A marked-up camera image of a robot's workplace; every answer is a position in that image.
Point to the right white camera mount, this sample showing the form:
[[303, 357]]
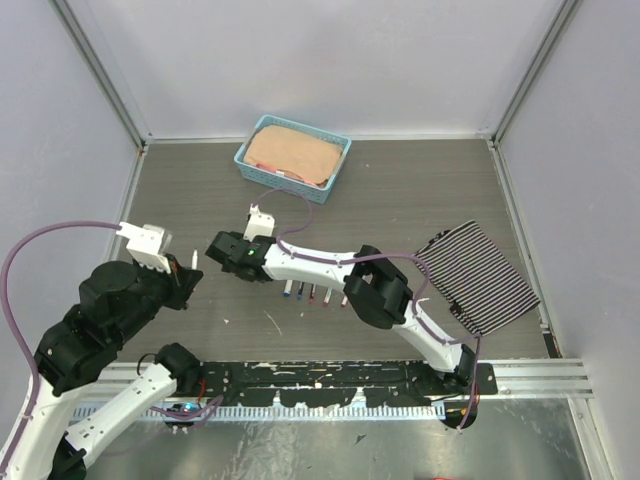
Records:
[[258, 224]]

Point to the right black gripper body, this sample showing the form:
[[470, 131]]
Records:
[[229, 270]]

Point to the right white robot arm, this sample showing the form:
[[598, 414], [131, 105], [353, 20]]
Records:
[[375, 288]]

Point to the blue slotted cable duct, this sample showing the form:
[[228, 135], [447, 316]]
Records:
[[356, 411]]

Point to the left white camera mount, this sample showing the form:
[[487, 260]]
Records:
[[147, 245]]

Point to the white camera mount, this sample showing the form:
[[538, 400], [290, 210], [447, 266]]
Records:
[[258, 224], [147, 245]]

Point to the black white striped cloth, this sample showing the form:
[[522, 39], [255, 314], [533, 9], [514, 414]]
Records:
[[484, 290]]

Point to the blue plastic basket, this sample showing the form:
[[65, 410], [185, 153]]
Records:
[[276, 180]]

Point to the white marker blue print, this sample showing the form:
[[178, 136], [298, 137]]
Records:
[[288, 288]]

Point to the peach folded towel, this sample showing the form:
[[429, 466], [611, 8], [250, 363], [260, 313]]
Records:
[[295, 154]]

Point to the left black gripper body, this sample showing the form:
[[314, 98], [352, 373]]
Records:
[[172, 289]]

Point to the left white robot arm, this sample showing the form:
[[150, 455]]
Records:
[[115, 303]]

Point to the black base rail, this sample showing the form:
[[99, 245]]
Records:
[[321, 384]]

